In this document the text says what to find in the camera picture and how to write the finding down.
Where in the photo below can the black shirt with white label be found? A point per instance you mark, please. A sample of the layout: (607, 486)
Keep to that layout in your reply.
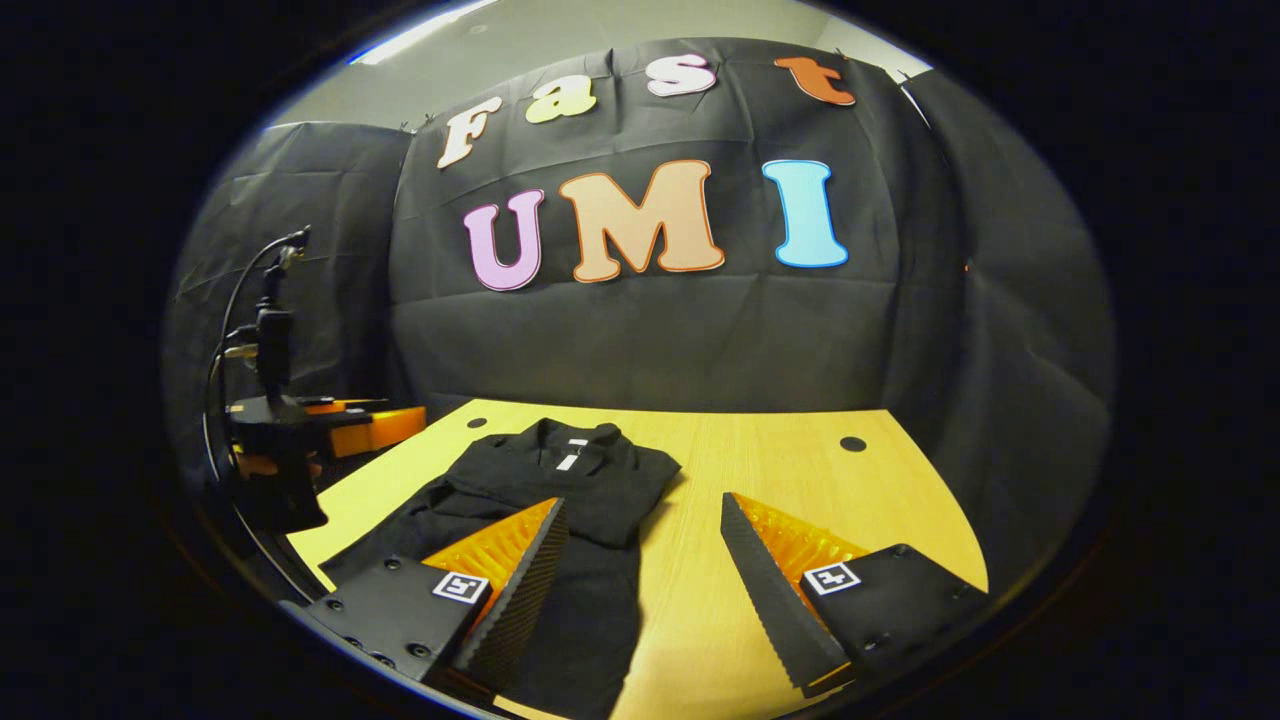
(590, 490)

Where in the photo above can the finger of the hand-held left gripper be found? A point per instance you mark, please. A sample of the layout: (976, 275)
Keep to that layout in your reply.
(350, 404)
(385, 428)

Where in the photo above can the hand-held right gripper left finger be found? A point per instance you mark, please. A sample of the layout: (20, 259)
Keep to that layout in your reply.
(520, 600)

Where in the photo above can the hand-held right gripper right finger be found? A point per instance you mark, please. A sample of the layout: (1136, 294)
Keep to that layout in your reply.
(775, 610)

